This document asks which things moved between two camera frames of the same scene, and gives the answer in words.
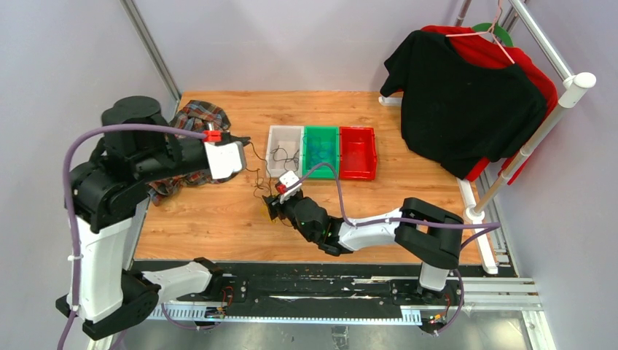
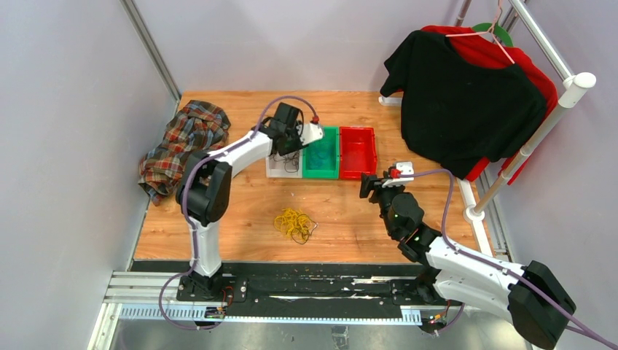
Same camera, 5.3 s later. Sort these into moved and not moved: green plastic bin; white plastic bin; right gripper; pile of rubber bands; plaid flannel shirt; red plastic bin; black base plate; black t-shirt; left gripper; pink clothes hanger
Moved: pile of rubber bands; right gripper; left gripper
Not moved: black t-shirt; red plastic bin; green plastic bin; pink clothes hanger; white plastic bin; plaid flannel shirt; black base plate
